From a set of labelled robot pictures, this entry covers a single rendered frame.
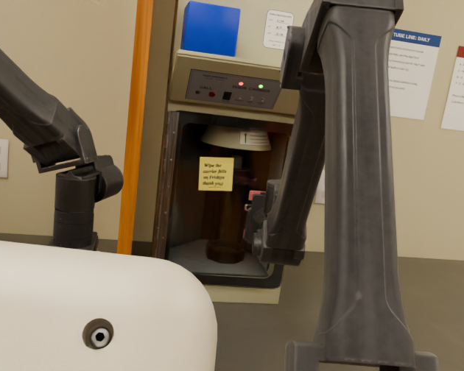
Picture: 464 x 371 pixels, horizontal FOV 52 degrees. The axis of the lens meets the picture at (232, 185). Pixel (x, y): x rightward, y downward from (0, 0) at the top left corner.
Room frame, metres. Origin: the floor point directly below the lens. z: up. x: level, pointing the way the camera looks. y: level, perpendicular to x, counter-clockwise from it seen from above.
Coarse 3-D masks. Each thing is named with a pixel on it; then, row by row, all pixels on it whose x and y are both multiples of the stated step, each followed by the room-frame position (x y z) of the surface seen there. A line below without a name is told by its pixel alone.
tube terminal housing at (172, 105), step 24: (192, 0) 1.03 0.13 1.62; (216, 0) 1.04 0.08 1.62; (240, 0) 1.05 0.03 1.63; (264, 0) 1.06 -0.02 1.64; (288, 0) 1.07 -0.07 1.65; (312, 0) 1.08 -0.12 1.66; (240, 24) 1.05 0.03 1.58; (264, 24) 1.06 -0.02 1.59; (240, 48) 1.05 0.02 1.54; (264, 48) 1.07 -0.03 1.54; (168, 96) 1.04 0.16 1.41; (288, 120) 1.08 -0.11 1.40; (216, 288) 1.06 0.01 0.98; (240, 288) 1.07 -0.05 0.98
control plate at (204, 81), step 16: (192, 80) 0.96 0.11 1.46; (208, 80) 0.96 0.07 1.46; (224, 80) 0.97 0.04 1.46; (240, 80) 0.97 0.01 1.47; (256, 80) 0.97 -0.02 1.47; (272, 80) 0.98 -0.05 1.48; (192, 96) 1.00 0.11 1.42; (208, 96) 1.00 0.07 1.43; (256, 96) 1.01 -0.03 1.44; (272, 96) 1.01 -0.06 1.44
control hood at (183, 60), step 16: (176, 64) 0.93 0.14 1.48; (192, 64) 0.93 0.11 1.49; (208, 64) 0.94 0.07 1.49; (224, 64) 0.94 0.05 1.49; (240, 64) 0.94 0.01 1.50; (256, 64) 0.95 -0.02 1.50; (272, 64) 0.95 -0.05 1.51; (176, 80) 0.96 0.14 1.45; (176, 96) 0.99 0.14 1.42; (288, 96) 1.01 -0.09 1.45; (272, 112) 1.05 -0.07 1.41; (288, 112) 1.05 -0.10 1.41
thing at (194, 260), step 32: (192, 128) 1.02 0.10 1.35; (224, 128) 1.04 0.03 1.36; (256, 128) 1.05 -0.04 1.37; (288, 128) 1.06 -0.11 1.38; (192, 160) 1.03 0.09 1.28; (256, 160) 1.05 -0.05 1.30; (192, 192) 1.03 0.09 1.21; (224, 192) 1.04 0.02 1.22; (192, 224) 1.03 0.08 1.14; (224, 224) 1.04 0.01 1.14; (192, 256) 1.03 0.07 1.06; (224, 256) 1.04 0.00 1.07; (256, 256) 1.06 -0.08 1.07; (256, 288) 1.06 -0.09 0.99
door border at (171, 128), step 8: (176, 112) 1.02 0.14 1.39; (176, 120) 1.02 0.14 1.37; (168, 128) 1.01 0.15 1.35; (176, 128) 1.02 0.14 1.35; (176, 136) 1.02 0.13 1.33; (168, 144) 1.01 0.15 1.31; (168, 152) 1.02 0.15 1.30; (168, 160) 1.02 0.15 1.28; (168, 168) 1.02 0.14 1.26; (168, 176) 1.02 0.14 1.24; (168, 184) 1.02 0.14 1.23; (168, 192) 1.02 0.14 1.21; (160, 200) 1.01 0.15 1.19; (168, 200) 1.02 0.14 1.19; (168, 208) 1.02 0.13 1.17; (160, 216) 1.01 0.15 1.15; (168, 216) 1.02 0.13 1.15; (160, 224) 1.01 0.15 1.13; (160, 232) 1.02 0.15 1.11; (160, 240) 1.02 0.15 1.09; (160, 248) 1.02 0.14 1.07; (160, 256) 1.02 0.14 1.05
